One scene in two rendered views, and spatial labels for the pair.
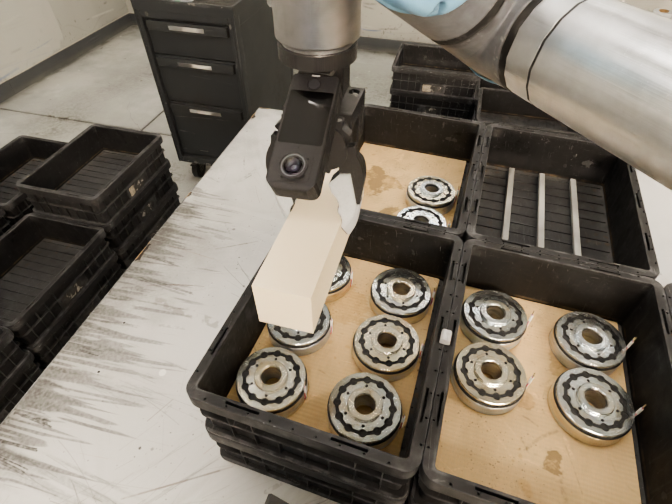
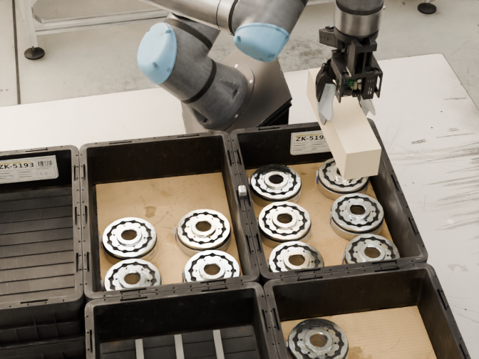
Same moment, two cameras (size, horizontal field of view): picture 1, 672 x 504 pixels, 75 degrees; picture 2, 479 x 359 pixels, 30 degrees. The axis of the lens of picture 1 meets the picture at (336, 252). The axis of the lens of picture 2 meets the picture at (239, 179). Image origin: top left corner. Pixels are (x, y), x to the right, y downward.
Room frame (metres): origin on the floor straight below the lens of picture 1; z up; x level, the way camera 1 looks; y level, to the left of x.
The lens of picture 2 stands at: (1.39, -0.71, 2.10)
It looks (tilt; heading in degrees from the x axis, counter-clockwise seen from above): 43 degrees down; 152
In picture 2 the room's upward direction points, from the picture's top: 1 degrees clockwise
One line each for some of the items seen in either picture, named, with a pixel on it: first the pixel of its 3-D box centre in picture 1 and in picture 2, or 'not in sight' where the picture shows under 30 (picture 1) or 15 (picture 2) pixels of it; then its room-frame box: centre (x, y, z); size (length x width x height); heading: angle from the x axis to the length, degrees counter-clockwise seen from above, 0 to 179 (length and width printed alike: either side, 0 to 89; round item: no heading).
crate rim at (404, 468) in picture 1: (343, 308); (321, 194); (0.39, -0.01, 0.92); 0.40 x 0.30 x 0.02; 161
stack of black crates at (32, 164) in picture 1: (36, 202); not in sight; (1.38, 1.21, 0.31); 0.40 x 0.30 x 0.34; 165
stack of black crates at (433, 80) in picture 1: (431, 103); not in sight; (2.11, -0.49, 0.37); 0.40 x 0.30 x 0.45; 75
